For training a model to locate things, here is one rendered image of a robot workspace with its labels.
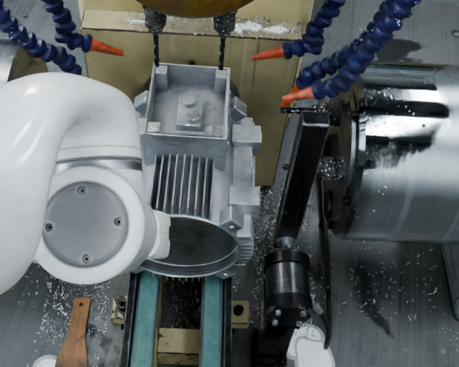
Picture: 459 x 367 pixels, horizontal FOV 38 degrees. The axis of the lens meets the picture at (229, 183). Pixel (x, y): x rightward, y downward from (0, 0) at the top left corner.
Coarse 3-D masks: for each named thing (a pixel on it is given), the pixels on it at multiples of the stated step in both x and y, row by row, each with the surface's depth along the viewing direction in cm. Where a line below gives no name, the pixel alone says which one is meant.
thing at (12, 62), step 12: (0, 48) 84; (12, 48) 84; (0, 60) 82; (12, 60) 82; (24, 60) 85; (36, 60) 92; (0, 72) 81; (12, 72) 81; (24, 72) 85; (36, 72) 90; (0, 84) 80
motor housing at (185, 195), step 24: (240, 120) 94; (144, 168) 85; (168, 168) 81; (192, 168) 83; (240, 168) 87; (168, 192) 81; (192, 192) 81; (216, 192) 83; (192, 216) 79; (216, 216) 81; (192, 240) 95; (216, 240) 93; (240, 240) 84; (144, 264) 90; (168, 264) 92; (192, 264) 92; (216, 264) 91; (240, 264) 89
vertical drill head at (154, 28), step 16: (144, 0) 68; (160, 0) 67; (176, 0) 66; (192, 0) 66; (208, 0) 67; (224, 0) 67; (240, 0) 68; (160, 16) 73; (176, 16) 69; (192, 16) 68; (208, 16) 69; (224, 16) 72; (160, 32) 75; (224, 32) 74; (224, 48) 77
